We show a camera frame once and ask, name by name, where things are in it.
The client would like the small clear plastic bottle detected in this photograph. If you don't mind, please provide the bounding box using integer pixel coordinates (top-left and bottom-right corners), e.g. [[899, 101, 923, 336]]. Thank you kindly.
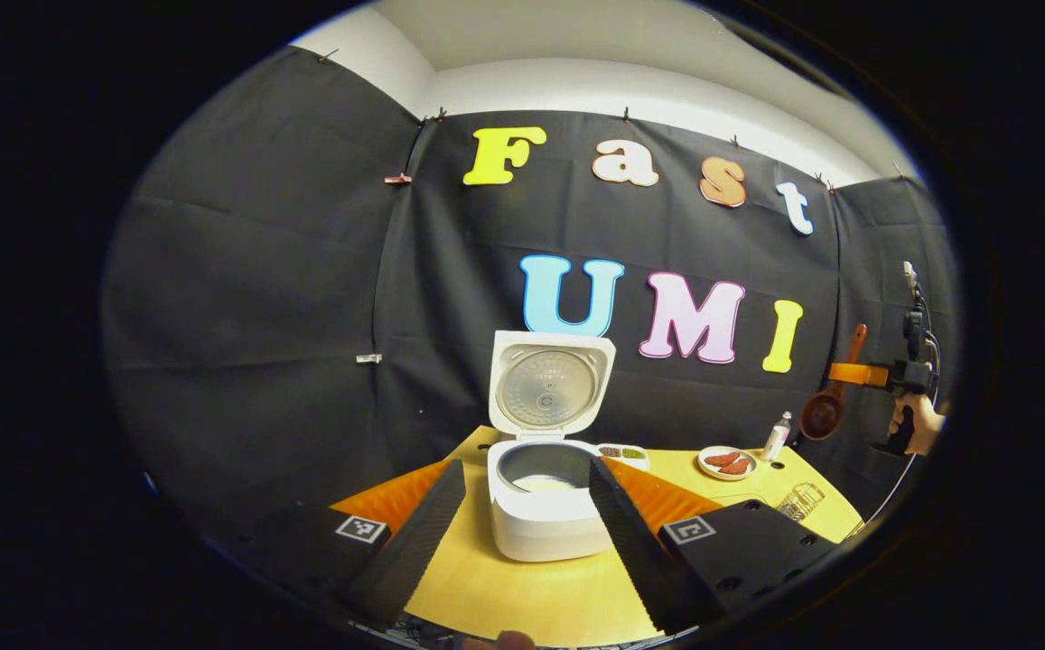
[[762, 412, 793, 462]]

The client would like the white round plate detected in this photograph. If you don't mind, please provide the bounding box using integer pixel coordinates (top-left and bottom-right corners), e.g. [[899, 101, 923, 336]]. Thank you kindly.
[[697, 446, 758, 481]]

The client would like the white divided seasoning dish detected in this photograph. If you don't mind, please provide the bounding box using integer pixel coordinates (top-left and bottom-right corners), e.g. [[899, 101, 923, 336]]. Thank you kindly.
[[596, 443, 651, 471]]

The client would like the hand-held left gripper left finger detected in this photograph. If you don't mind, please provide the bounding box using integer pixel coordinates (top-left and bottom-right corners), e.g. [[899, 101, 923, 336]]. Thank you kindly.
[[233, 459, 467, 631]]

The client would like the thin grey gripper cable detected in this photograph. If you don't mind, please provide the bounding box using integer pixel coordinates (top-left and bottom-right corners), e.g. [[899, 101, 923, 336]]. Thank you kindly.
[[861, 330, 943, 535]]

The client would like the brown wooden spoon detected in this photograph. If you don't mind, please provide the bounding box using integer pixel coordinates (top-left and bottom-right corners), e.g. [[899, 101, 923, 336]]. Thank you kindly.
[[799, 323, 869, 441]]

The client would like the black backdrop cloth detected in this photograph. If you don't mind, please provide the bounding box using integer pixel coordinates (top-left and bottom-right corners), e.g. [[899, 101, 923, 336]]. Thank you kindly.
[[99, 45, 961, 543]]

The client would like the wire chopstick holder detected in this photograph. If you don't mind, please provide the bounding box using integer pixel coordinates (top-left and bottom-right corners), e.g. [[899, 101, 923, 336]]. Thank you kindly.
[[775, 482, 826, 523]]

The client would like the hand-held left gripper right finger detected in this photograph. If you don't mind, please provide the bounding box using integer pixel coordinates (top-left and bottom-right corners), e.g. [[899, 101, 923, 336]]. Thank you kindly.
[[589, 456, 848, 636]]

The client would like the white rice cooker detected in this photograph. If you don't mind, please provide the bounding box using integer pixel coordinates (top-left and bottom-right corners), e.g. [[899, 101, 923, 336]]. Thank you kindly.
[[487, 330, 618, 562]]

